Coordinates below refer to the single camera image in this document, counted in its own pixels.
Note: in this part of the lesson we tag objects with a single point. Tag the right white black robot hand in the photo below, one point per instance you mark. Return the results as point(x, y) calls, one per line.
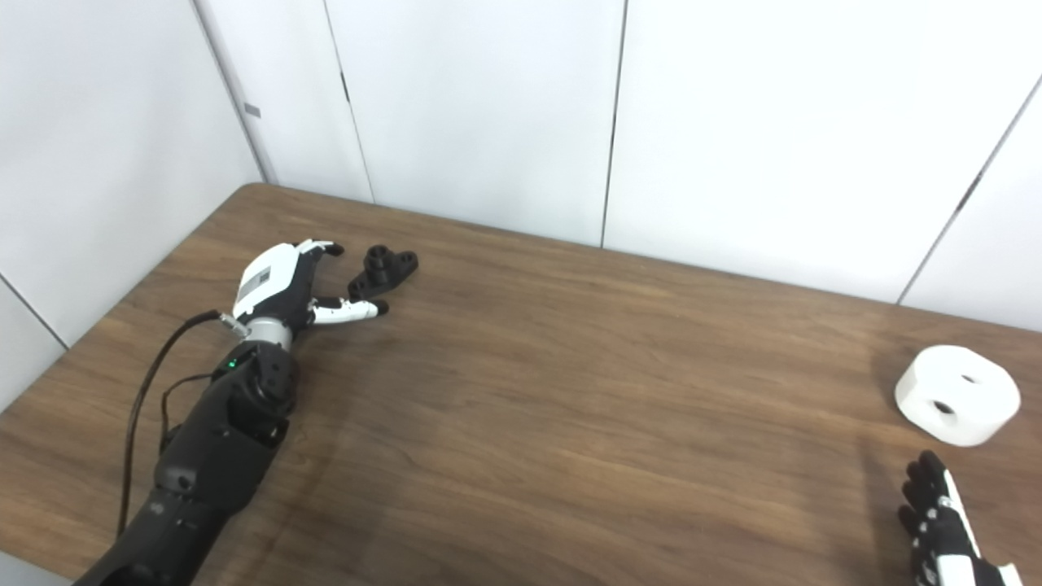
point(944, 541)

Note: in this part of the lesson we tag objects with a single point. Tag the black flanged holder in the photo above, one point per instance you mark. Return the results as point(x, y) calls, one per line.
point(381, 273)

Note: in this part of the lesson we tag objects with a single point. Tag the round white piece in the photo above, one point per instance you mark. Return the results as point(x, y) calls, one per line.
point(965, 391)

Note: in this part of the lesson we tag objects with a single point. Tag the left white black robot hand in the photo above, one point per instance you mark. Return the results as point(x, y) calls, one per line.
point(264, 281)

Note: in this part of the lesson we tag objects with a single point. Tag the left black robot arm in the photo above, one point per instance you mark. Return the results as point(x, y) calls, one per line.
point(216, 456)

